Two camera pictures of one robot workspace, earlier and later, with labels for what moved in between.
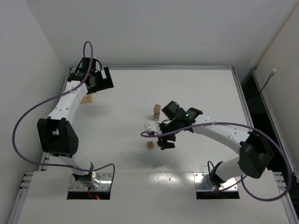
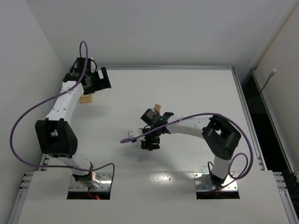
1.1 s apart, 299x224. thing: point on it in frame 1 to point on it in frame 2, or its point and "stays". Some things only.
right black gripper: (167, 139) to (167, 115)
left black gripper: (103, 80) stays
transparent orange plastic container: (88, 98) stays
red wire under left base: (94, 197) stays
